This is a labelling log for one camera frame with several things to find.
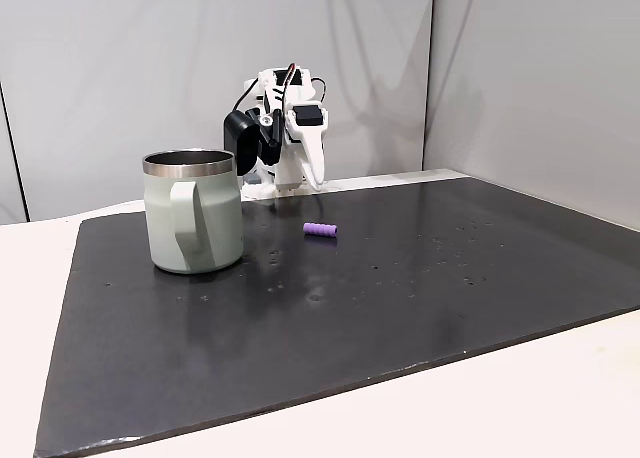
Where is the purple pen grip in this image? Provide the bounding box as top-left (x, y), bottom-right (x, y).
top-left (302, 221), bottom-right (339, 239)

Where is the pale green steel cup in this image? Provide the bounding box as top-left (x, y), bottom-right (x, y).
top-left (141, 149), bottom-right (245, 275)

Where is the black table mat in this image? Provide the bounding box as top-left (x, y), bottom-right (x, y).
top-left (32, 175), bottom-right (640, 458)

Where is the black oval camera box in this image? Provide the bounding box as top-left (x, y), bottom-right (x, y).
top-left (222, 108), bottom-right (282, 177)

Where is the black camera cable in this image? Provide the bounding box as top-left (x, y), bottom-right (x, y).
top-left (233, 62), bottom-right (328, 115)

